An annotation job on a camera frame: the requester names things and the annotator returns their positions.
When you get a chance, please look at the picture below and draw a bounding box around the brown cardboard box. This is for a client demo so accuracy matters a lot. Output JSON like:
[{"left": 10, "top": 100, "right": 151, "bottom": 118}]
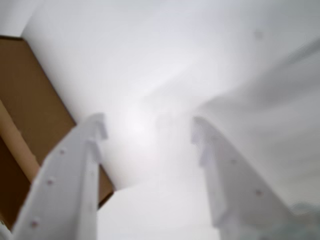
[{"left": 0, "top": 34, "right": 115, "bottom": 231}]

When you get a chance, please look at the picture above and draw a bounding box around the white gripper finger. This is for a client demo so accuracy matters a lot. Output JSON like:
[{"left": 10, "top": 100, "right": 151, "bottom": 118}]
[
  {"left": 190, "top": 115, "right": 303, "bottom": 240},
  {"left": 11, "top": 112, "right": 109, "bottom": 240}
]

